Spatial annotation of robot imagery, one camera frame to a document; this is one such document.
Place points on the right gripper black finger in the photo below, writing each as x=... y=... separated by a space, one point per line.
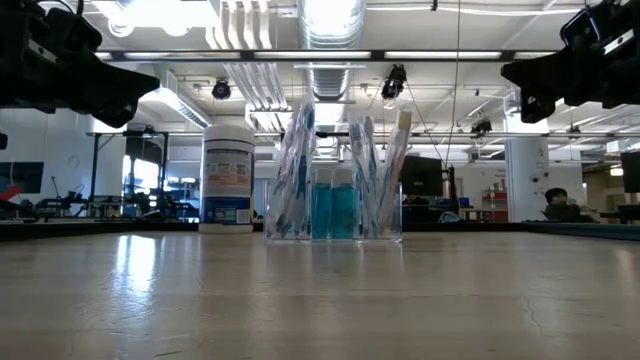
x=537 y=75

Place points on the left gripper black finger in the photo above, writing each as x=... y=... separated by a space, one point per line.
x=125 y=87

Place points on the plastic-wrapped orange toothbrush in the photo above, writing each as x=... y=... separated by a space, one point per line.
x=397 y=150

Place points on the black desktop monitor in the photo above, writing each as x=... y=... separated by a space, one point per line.
x=425 y=175
x=631 y=172

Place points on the white round column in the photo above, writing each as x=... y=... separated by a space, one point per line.
x=527 y=170

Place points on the person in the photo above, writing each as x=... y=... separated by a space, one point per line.
x=562 y=207

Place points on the red storage shelf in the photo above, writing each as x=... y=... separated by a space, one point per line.
x=495 y=202

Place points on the white wipes canister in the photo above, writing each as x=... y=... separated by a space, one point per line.
x=227 y=175

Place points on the black overhead light bar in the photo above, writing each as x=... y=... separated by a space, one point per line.
x=377 y=55

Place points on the clear acrylic organizer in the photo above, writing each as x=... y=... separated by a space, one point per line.
x=332 y=235

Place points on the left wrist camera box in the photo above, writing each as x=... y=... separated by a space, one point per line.
x=75 y=32

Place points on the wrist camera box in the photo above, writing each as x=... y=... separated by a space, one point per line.
x=75 y=32
x=580 y=27

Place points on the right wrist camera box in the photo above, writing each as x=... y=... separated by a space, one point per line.
x=580 y=27

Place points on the black ceiling camera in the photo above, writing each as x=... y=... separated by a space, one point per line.
x=221 y=89
x=481 y=126
x=395 y=82

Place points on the dark wall screen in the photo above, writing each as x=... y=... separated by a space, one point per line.
x=22 y=177

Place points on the black aluminium rig frame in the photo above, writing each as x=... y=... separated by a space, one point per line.
x=100 y=227

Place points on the silver round air duct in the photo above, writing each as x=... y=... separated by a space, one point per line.
x=330 y=30

